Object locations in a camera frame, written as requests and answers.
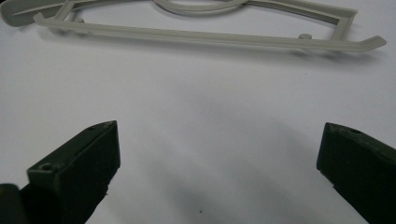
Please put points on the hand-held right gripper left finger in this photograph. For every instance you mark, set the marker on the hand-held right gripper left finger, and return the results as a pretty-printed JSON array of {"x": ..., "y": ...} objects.
[{"x": 74, "y": 177}]

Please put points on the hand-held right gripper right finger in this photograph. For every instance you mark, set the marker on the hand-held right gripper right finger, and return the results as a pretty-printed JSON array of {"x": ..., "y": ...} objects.
[{"x": 361, "y": 168}]

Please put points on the grey plastic hanger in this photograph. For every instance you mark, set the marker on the grey plastic hanger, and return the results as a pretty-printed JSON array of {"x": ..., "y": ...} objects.
[{"x": 186, "y": 35}]

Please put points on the white table cover board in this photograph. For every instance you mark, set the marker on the white table cover board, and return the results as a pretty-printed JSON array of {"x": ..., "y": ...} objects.
[{"x": 199, "y": 109}]

